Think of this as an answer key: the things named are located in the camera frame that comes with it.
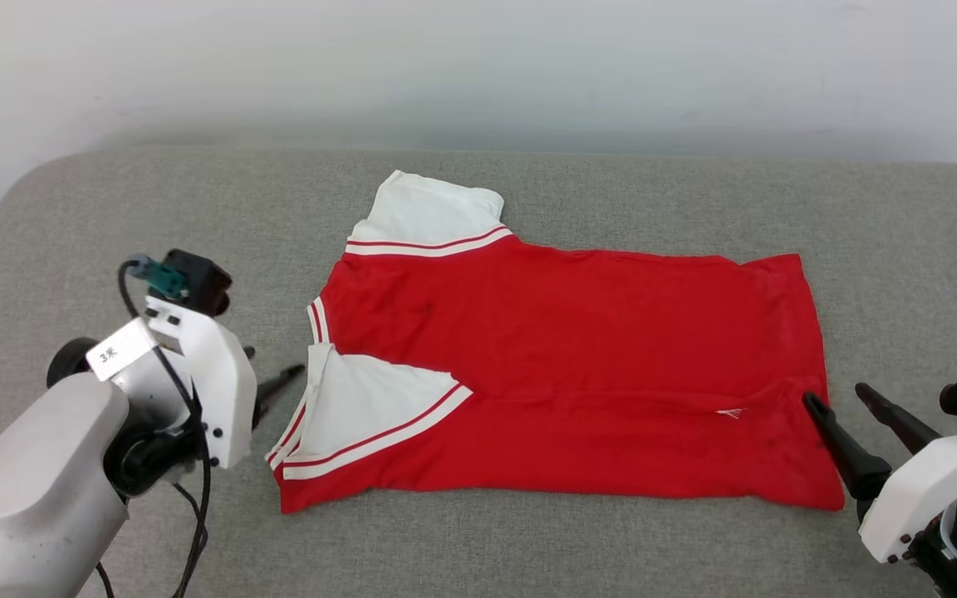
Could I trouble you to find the white paper label tag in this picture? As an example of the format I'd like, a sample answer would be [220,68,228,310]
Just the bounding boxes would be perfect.
[86,317,160,383]

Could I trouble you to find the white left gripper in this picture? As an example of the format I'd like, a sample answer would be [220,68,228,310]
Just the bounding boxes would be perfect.
[144,297,307,471]

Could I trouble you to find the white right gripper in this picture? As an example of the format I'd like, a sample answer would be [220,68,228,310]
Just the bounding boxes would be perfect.
[802,382,957,566]

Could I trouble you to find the black cable with teal plug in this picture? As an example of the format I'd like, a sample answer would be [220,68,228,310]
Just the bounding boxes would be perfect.
[95,253,213,598]

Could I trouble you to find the red and white shirt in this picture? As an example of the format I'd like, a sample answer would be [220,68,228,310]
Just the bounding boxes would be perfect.
[265,169,847,515]

